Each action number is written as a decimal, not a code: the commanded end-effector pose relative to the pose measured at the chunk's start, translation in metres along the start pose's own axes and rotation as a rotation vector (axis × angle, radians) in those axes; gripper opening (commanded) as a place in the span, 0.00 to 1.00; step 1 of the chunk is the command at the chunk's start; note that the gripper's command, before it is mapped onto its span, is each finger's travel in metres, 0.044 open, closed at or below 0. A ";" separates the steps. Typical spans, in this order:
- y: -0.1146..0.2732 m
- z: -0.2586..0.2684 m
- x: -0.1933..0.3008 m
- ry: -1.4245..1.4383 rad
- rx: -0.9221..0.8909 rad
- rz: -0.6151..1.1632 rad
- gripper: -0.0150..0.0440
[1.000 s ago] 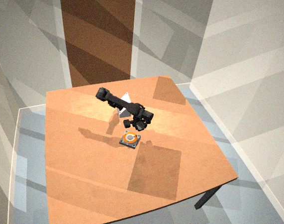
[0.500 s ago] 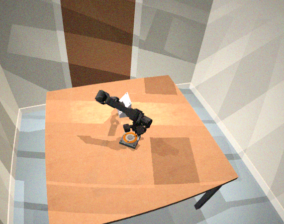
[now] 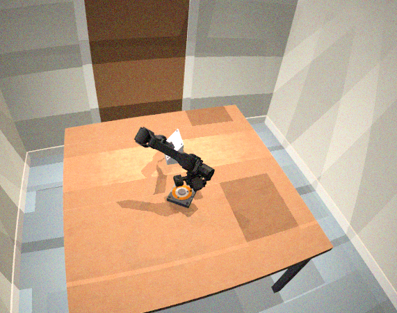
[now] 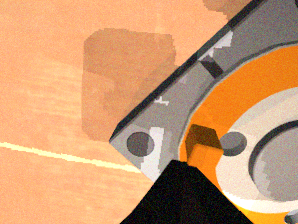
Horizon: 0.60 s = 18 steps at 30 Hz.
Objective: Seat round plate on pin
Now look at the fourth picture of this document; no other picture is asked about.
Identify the orange and white round plate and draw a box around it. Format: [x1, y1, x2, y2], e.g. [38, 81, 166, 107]
[177, 40, 298, 224]

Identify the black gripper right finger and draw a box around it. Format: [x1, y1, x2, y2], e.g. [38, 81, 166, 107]
[181, 161, 254, 224]

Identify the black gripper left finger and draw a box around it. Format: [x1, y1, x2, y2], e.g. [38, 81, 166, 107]
[120, 160, 185, 224]

